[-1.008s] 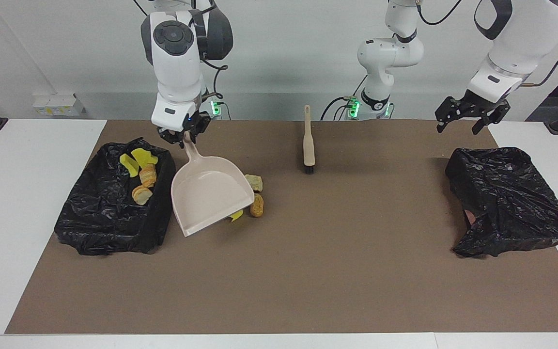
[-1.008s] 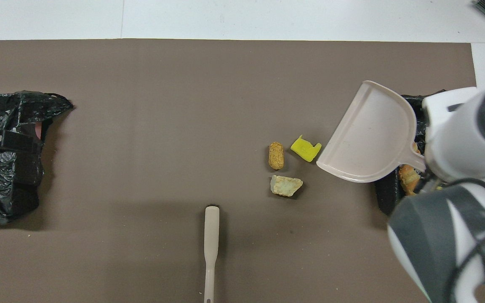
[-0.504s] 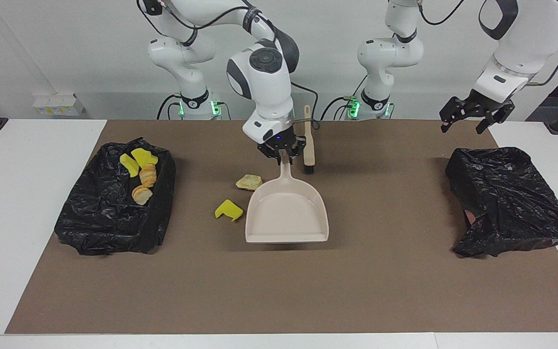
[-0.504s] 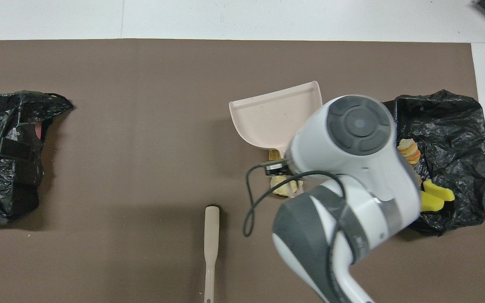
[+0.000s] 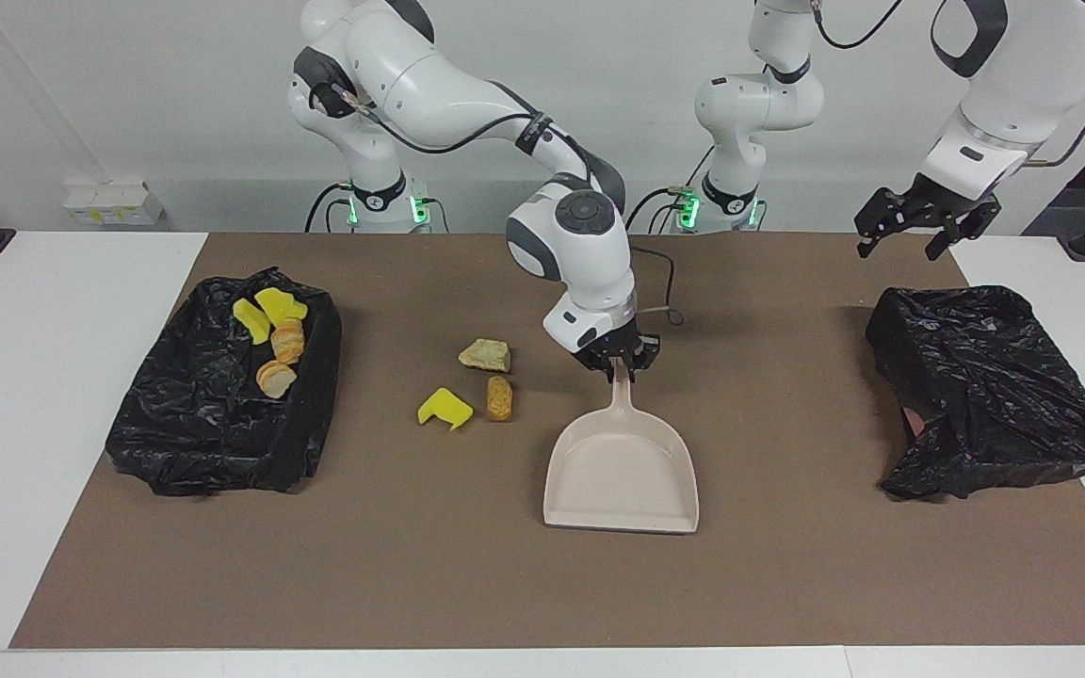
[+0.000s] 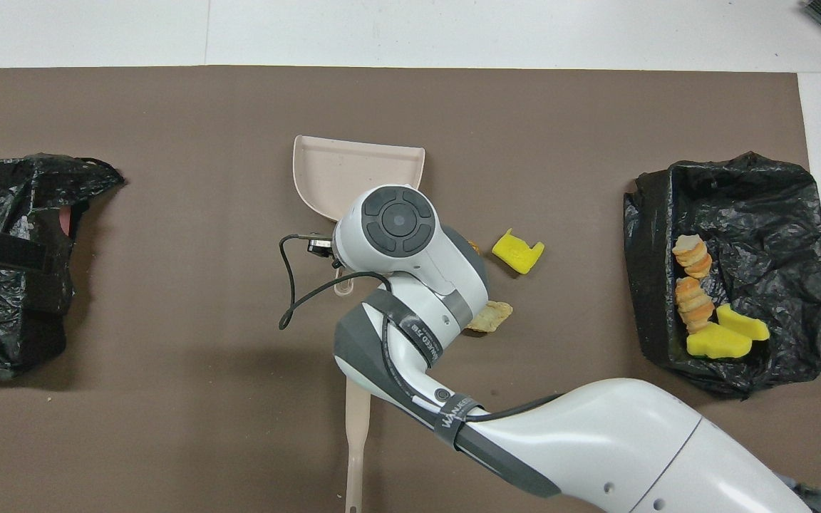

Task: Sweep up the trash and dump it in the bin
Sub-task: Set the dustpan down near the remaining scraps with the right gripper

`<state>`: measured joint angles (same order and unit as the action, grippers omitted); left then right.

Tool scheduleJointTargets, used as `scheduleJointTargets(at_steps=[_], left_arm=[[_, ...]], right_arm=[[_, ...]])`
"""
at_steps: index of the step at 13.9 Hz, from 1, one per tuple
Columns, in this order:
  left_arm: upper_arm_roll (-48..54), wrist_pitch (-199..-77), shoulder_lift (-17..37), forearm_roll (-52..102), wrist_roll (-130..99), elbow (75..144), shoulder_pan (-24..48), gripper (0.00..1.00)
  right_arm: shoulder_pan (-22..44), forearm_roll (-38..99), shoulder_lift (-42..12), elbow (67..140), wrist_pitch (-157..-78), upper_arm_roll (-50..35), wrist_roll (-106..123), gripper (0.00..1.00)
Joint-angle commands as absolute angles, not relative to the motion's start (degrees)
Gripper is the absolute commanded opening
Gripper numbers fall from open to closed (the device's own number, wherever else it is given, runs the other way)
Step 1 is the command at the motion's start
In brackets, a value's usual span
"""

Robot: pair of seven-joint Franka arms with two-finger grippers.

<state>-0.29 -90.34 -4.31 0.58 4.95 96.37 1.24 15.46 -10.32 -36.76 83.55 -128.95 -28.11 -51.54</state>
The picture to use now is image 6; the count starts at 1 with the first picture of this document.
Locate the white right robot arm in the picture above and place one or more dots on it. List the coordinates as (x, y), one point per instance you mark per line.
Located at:
(596, 442)

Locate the black trash bag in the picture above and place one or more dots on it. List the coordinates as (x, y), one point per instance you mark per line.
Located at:
(774, 228)
(4, 313)

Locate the brown table mat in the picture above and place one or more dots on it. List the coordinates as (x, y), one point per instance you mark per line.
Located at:
(168, 427)

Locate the beige plastic dustpan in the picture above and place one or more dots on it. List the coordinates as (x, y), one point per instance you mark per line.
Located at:
(353, 171)

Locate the notched yellow sponge piece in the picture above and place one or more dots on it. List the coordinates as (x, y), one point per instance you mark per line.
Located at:
(517, 253)

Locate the pink plastic bin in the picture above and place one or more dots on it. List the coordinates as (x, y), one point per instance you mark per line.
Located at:
(66, 222)

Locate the beige hand brush black bristles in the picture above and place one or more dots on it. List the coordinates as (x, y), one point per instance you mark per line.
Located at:
(357, 427)

